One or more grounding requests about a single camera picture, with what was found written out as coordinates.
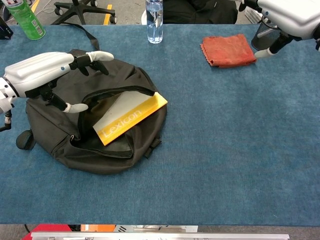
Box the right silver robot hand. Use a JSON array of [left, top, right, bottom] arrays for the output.
[[238, 0, 320, 60]]

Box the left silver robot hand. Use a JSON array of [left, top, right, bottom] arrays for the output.
[[2, 50, 115, 114]]

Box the blue felt table mat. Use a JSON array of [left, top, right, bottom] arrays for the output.
[[0, 23, 320, 226]]

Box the person in black clothes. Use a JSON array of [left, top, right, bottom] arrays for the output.
[[162, 0, 239, 25]]

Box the black mesh pen holder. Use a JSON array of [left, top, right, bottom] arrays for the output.
[[251, 14, 286, 53]]

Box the clear plastic water bottle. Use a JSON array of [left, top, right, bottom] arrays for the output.
[[145, 0, 164, 44]]

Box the orange folded cloth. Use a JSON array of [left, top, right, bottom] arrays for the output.
[[199, 33, 258, 69]]

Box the aluminium profile rail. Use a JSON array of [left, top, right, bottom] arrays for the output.
[[30, 231, 291, 240]]

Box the red box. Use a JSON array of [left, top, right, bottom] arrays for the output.
[[23, 224, 82, 240]]

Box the black office chair base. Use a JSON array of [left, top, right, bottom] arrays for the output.
[[51, 0, 118, 25]]

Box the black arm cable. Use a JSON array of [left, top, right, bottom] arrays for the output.
[[0, 109, 13, 133]]

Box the white plastic basket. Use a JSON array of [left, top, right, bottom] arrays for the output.
[[244, 6, 264, 25]]

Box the white yellow Lexicon book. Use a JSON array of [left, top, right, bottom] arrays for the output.
[[92, 90, 169, 147]]

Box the dark small box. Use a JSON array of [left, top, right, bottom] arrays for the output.
[[0, 21, 15, 40]]

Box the black fabric backpack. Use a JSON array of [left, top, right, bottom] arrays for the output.
[[15, 21, 168, 175]]

